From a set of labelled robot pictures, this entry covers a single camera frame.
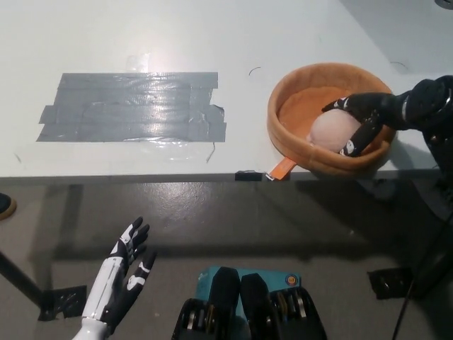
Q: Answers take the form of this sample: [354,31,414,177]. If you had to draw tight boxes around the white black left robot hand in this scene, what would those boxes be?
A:
[81,216,159,327]

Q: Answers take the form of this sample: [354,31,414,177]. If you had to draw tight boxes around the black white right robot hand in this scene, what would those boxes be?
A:
[321,91,405,159]

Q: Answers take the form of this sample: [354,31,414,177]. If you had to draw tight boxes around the pale pink plush dumpling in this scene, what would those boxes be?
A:
[306,110,361,154]

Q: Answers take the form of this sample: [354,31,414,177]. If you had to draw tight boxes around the orange soft plush plate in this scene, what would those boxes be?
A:
[267,62,396,181]

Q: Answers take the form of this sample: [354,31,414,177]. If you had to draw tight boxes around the robot torso black teal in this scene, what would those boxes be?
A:
[171,266,326,340]

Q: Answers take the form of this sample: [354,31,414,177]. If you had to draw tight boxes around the black stand pole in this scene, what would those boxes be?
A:
[0,250,45,310]

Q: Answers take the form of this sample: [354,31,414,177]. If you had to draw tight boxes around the dark shoe tan sole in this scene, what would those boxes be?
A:
[0,193,18,221]

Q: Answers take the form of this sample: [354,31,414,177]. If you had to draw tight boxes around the black tape strip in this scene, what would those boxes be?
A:
[235,170,263,182]

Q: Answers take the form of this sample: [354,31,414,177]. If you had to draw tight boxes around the grey duct tape patch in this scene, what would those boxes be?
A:
[35,72,227,143]

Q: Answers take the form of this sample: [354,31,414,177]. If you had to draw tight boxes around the black cable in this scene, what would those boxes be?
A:
[396,261,425,340]

